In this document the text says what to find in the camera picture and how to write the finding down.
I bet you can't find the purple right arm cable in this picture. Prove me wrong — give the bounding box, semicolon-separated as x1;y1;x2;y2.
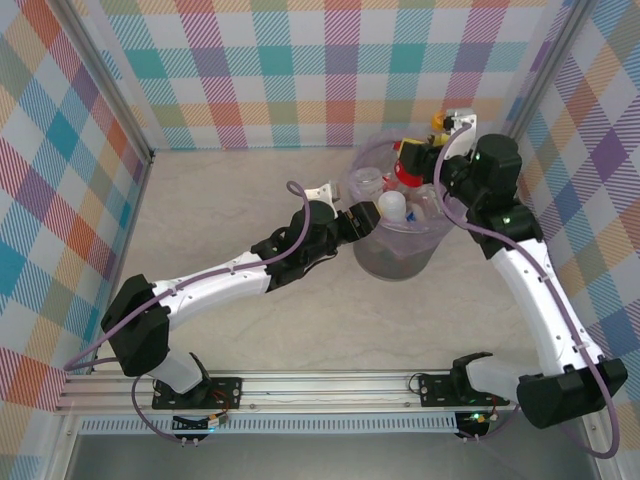
432;122;624;460

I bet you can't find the grey trash bin with bag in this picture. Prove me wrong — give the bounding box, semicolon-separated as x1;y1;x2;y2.
347;134;454;261

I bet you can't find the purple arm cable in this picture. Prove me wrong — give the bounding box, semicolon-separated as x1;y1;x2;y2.
432;122;624;460
63;179;314;446

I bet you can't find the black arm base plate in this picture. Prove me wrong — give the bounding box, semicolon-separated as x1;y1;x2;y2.
417;374;511;407
151;375;244;411

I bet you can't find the translucent white plastic bottle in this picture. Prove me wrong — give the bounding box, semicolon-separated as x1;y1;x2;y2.
377;191;407;224

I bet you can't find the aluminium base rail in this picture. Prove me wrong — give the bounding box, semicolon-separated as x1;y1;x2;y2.
53;368;609;416

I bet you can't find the aluminium frame post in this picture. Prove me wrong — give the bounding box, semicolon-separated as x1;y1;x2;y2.
497;0;601;161
47;0;156;169

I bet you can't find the black power connector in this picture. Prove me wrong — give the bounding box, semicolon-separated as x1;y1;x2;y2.
455;409;499;444
172;412;231;447

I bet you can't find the clear unlabelled plastic bottle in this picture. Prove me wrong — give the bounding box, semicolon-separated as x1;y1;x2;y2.
349;167;387;195

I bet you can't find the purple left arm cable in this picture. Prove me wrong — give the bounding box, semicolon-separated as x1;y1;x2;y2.
63;179;314;446

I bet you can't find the grey plastic bin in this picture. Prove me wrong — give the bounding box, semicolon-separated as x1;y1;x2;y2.
352;227;434;282

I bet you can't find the white slotted cable duct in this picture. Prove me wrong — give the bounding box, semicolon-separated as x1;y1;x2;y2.
79;413;459;435

